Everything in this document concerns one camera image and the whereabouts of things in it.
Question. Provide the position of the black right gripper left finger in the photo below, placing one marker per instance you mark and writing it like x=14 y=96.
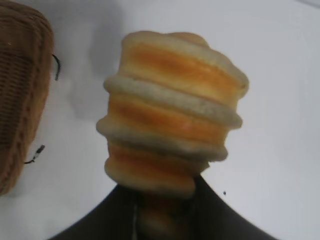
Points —
x=100 y=217

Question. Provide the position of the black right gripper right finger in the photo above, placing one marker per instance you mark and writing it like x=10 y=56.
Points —
x=225 y=215

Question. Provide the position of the long ridged bread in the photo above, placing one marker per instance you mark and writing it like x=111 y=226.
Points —
x=172 y=112

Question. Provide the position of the brown wicker basket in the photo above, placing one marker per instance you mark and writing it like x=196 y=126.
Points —
x=21 y=107

